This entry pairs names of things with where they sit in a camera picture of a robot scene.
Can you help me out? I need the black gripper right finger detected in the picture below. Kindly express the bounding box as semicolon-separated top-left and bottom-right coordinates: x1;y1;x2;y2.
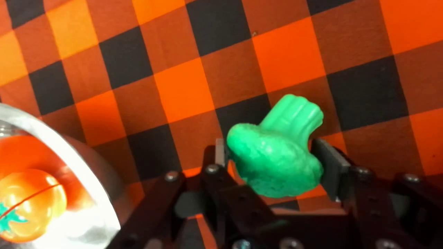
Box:
312;136;443;249

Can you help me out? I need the orange tomato toy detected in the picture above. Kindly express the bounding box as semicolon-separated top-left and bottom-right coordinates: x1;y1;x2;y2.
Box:
0;167;70;244

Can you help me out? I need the silver metal bowl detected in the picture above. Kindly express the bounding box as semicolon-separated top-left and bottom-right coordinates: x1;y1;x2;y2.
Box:
0;102;125;249

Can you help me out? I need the green broccoli toy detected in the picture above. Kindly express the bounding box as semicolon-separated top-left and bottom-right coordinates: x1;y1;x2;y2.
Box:
225;92;326;200

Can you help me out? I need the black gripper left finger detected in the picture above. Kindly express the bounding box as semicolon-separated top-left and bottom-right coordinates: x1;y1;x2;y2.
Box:
107;136;279;249

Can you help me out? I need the orange black checkered tablecloth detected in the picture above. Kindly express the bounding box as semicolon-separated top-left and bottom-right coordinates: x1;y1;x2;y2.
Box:
0;0;443;249

